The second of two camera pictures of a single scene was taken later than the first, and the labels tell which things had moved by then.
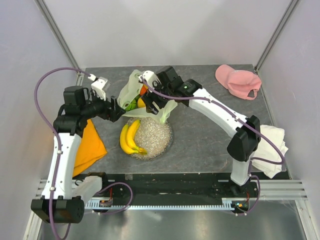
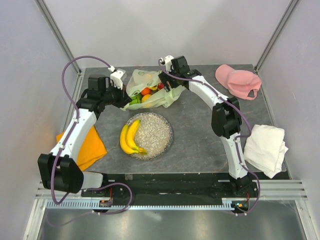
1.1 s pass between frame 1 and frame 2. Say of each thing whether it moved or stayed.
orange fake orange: stayed
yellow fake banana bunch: stayed
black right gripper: moved
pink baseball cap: stayed
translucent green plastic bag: moved
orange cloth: stayed
